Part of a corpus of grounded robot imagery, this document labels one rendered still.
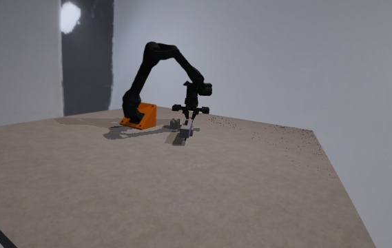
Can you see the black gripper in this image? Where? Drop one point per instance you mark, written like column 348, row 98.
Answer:
column 191, row 105

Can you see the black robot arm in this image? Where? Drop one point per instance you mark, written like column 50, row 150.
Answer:
column 153, row 53

